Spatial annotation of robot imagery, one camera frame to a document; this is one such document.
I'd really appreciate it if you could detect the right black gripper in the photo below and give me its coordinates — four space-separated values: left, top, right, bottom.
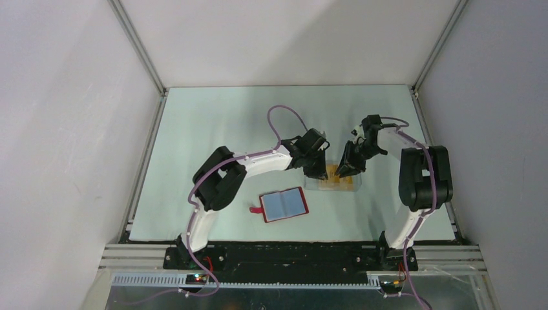
333 140 384 178

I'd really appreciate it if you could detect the red leather card holder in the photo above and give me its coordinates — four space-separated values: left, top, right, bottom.
249 187 310 223

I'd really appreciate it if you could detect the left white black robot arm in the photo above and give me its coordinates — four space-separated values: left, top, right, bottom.
179 129 330 269

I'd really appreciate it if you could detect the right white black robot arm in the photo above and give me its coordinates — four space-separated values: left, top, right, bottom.
335 115 453 270

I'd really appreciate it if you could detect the orange credit card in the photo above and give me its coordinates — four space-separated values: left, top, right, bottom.
339 176 355 191
319 164 339 190

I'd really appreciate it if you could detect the grey slotted cable duct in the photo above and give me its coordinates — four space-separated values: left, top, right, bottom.
111 273 381 290

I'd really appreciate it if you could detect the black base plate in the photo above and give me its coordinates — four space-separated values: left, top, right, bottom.
163 241 418 272

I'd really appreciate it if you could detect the aluminium front rail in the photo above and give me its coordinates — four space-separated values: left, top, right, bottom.
413 245 487 276

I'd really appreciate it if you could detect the right aluminium frame post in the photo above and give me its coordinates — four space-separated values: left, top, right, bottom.
412 0 470 93

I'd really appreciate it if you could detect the aluminium frame post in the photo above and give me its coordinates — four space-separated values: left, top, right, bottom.
412 0 470 93
107 0 167 96

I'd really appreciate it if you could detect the left aluminium frame post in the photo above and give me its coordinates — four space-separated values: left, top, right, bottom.
107 0 167 96

